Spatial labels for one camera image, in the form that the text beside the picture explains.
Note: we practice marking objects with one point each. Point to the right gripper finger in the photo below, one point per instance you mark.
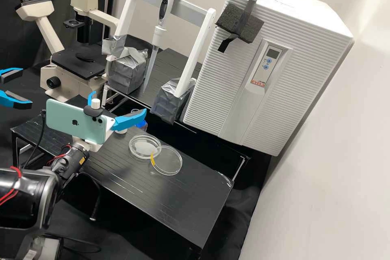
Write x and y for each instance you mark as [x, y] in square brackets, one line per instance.
[10, 73]

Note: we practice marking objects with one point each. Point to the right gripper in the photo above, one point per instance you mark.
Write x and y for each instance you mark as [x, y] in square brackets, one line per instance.
[91, 145]

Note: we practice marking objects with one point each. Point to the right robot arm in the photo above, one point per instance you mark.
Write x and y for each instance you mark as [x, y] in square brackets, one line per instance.
[27, 187]

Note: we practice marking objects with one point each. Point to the blue bottle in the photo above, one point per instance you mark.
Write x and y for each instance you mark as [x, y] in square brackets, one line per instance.
[142, 126]

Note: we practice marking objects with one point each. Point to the cream microscope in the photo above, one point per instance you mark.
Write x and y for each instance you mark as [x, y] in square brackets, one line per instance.
[70, 71]

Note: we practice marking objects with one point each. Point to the grey taped block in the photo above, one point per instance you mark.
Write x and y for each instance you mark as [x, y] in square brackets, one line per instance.
[166, 104]
[125, 71]

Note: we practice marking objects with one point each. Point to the petri dish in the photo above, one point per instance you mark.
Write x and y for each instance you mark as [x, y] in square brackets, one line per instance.
[144, 146]

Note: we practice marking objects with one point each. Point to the black platform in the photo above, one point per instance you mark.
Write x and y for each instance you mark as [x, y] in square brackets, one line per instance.
[158, 193]
[170, 62]

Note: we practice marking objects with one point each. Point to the petri dish lid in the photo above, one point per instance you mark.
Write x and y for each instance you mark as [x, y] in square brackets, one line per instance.
[167, 162]

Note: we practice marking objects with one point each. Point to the pipette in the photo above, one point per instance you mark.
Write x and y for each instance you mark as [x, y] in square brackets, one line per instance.
[160, 33]

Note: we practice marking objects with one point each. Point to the white pipette stand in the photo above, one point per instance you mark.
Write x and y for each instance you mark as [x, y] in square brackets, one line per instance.
[189, 13]

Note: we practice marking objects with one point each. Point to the incubator door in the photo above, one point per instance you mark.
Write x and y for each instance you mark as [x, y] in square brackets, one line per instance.
[243, 89]

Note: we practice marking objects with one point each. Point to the right wrist camera phone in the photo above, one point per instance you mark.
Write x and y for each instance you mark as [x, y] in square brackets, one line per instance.
[70, 120]

